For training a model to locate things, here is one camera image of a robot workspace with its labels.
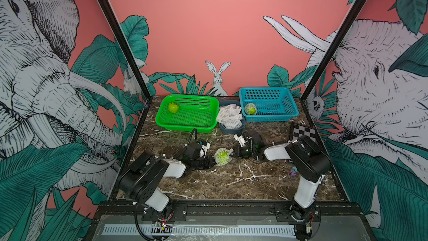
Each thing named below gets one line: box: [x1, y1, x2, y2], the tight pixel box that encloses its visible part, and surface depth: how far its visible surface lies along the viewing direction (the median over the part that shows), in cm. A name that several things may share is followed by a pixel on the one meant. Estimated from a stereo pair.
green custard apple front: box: [215, 149, 230, 166], surface depth 87 cm
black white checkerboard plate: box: [289, 121, 318, 144], surface depth 103 cm
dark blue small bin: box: [219, 99, 246, 136], surface depth 103 cm
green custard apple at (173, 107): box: [167, 102, 179, 114], surface depth 109 cm
